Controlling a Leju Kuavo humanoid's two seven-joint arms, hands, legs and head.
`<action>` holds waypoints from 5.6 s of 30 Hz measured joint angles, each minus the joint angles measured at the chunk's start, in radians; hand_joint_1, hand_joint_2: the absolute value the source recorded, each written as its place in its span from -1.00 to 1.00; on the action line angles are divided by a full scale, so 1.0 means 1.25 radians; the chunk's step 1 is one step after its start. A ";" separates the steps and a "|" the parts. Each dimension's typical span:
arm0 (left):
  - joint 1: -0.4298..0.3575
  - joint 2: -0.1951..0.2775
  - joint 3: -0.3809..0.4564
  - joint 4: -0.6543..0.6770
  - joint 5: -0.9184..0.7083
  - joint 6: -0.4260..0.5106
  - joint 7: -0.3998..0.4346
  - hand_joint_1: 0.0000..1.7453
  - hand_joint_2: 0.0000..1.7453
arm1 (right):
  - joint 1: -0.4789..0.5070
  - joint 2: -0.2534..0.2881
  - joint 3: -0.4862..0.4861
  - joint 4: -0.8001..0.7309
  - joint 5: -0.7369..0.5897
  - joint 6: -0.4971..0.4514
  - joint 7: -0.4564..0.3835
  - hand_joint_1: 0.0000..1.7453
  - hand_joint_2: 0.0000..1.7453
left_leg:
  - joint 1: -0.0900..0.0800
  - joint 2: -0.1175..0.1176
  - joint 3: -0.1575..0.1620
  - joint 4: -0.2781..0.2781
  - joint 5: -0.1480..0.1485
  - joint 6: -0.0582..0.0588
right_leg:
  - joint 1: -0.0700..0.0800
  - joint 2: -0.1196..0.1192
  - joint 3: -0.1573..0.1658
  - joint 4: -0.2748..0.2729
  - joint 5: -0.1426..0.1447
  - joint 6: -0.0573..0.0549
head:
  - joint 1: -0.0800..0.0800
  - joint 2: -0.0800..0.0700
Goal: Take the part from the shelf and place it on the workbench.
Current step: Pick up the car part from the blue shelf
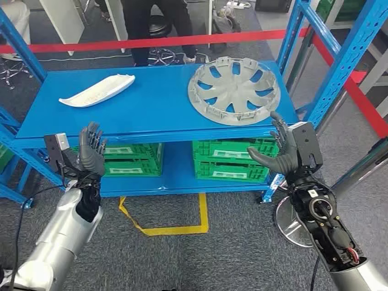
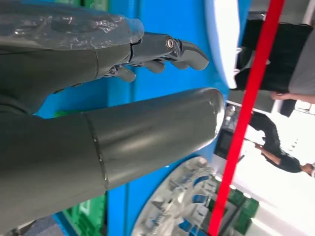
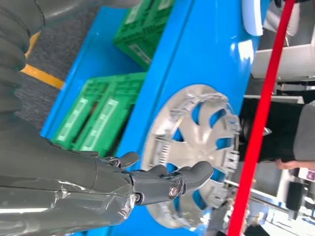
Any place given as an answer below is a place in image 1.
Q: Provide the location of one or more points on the green crate stack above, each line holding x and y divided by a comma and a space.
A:
342, 8

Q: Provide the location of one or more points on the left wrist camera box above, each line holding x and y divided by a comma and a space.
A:
53, 150

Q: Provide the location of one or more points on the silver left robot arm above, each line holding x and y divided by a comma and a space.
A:
60, 237

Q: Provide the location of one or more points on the yellow floor tape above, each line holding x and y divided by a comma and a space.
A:
204, 213

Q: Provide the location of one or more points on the white power strip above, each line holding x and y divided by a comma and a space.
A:
239, 5

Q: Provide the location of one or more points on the black round stool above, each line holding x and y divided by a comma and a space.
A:
158, 26
12, 71

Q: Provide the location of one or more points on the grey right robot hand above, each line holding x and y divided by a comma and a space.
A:
284, 160

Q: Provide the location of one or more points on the grey plastic wheel cover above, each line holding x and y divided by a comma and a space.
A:
233, 90

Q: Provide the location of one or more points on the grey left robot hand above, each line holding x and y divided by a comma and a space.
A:
90, 156

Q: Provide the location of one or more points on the black microwave oven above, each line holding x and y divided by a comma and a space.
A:
272, 5

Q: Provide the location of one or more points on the white desk panel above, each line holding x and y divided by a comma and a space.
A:
116, 20
63, 20
210, 20

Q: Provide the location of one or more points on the blue metal shelf rack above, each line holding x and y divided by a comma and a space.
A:
157, 108

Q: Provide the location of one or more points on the grey bag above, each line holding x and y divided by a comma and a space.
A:
224, 28

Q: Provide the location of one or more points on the dark metal pole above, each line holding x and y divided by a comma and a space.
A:
364, 164

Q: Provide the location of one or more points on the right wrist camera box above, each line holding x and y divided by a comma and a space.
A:
306, 144

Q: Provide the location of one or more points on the green folded plastic crate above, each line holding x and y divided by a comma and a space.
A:
133, 160
230, 160
5, 158

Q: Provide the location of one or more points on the white table frame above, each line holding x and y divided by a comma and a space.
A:
376, 68

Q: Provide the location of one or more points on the chrome round stool base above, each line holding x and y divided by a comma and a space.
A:
287, 225

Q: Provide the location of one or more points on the person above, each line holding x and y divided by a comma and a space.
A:
139, 24
103, 10
15, 20

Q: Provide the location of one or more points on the white curved plastic part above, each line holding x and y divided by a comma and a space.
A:
97, 90

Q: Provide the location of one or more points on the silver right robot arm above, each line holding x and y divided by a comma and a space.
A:
327, 225

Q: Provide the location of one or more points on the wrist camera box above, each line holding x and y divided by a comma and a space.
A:
306, 144
53, 150

